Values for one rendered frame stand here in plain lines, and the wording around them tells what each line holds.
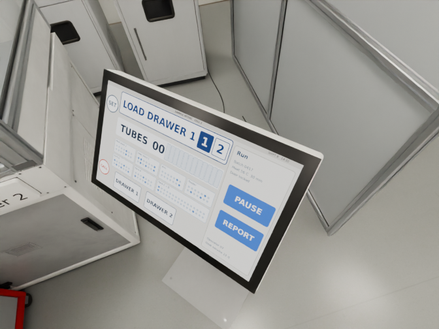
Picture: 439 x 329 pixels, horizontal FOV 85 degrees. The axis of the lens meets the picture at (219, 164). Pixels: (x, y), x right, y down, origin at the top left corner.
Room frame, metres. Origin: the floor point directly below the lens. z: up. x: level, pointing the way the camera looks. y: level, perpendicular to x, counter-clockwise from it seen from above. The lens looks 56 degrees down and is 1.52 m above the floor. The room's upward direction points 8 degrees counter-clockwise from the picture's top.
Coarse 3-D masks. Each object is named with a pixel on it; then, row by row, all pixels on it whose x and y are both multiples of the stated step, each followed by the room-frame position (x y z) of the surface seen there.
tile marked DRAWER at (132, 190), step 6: (120, 174) 0.34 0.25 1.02; (114, 180) 0.34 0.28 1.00; (120, 180) 0.33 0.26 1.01; (126, 180) 0.33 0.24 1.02; (114, 186) 0.33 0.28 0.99; (120, 186) 0.32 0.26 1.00; (126, 186) 0.32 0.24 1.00; (132, 186) 0.31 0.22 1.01; (138, 186) 0.30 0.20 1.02; (126, 192) 0.31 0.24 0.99; (132, 192) 0.30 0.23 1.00; (138, 192) 0.29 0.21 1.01; (132, 198) 0.29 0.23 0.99; (138, 198) 0.28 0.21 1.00
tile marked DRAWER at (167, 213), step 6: (150, 198) 0.27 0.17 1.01; (156, 198) 0.26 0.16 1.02; (144, 204) 0.26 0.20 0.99; (150, 204) 0.26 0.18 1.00; (156, 204) 0.25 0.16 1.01; (162, 204) 0.25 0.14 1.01; (168, 204) 0.24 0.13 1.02; (150, 210) 0.25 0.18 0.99; (156, 210) 0.24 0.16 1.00; (162, 210) 0.24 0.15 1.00; (168, 210) 0.23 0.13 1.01; (174, 210) 0.23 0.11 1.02; (162, 216) 0.23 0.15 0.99; (168, 216) 0.22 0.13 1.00; (174, 216) 0.22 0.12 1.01; (168, 222) 0.21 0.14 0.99
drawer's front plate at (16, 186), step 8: (0, 184) 0.43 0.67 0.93; (8, 184) 0.43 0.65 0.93; (16, 184) 0.43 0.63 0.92; (24, 184) 0.44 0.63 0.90; (0, 192) 0.42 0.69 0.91; (8, 192) 0.42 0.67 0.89; (16, 192) 0.43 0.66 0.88; (24, 192) 0.43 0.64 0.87; (32, 192) 0.43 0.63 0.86; (0, 200) 0.41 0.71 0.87; (8, 200) 0.41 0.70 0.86; (16, 200) 0.42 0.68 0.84; (24, 200) 0.42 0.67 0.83; (0, 208) 0.40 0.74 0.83
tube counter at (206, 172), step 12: (156, 144) 0.35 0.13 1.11; (168, 144) 0.33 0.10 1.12; (168, 156) 0.32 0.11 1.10; (180, 156) 0.30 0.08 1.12; (192, 156) 0.29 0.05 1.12; (180, 168) 0.29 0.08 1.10; (192, 168) 0.27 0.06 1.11; (204, 168) 0.26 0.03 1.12; (216, 168) 0.25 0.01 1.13; (204, 180) 0.25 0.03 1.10; (216, 180) 0.24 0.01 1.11
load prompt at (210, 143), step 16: (128, 96) 0.45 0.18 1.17; (128, 112) 0.43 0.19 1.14; (144, 112) 0.41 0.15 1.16; (160, 112) 0.39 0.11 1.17; (160, 128) 0.36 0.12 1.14; (176, 128) 0.35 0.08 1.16; (192, 128) 0.33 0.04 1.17; (192, 144) 0.31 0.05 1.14; (208, 144) 0.29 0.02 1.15; (224, 144) 0.28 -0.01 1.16; (224, 160) 0.26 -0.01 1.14
